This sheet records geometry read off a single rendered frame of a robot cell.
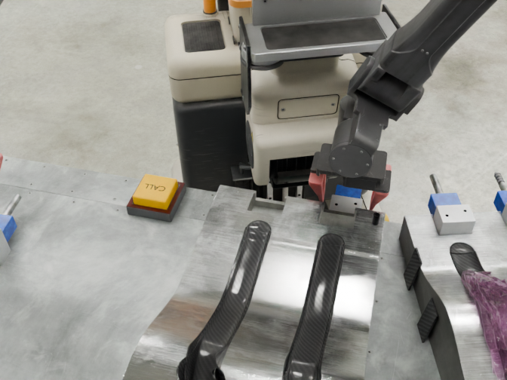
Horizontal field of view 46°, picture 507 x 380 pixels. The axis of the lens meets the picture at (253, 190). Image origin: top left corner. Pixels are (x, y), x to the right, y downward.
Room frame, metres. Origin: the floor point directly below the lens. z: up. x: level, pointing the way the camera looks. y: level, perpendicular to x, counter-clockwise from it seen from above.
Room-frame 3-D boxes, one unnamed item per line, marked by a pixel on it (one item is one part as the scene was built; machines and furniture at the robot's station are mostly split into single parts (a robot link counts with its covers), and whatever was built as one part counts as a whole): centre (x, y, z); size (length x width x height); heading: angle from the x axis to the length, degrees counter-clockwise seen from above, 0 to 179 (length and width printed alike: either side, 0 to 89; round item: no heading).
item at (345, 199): (0.72, -0.16, 0.83); 0.13 x 0.05 x 0.05; 166
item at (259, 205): (0.64, -0.02, 0.87); 0.05 x 0.05 x 0.04; 75
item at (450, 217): (0.67, -0.30, 0.86); 0.13 x 0.05 x 0.05; 2
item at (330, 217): (0.61, -0.13, 0.87); 0.05 x 0.05 x 0.04; 75
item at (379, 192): (0.67, -0.18, 0.88); 0.07 x 0.07 x 0.09; 76
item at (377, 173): (0.68, -0.15, 0.96); 0.10 x 0.07 x 0.07; 76
